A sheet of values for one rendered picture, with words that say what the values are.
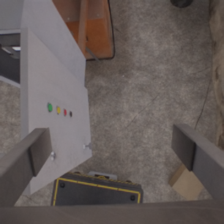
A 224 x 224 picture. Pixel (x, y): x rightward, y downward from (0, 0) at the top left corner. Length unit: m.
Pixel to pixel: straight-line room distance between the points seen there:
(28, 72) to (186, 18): 1.84
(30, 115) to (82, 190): 1.05
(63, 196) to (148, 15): 1.91
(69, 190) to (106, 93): 0.94
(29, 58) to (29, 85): 0.07
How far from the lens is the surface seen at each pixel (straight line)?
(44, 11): 0.65
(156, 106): 1.64
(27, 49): 0.47
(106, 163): 1.64
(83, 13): 1.27
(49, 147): 0.17
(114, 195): 1.36
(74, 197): 1.43
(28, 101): 0.42
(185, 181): 1.58
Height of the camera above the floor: 1.60
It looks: 81 degrees down
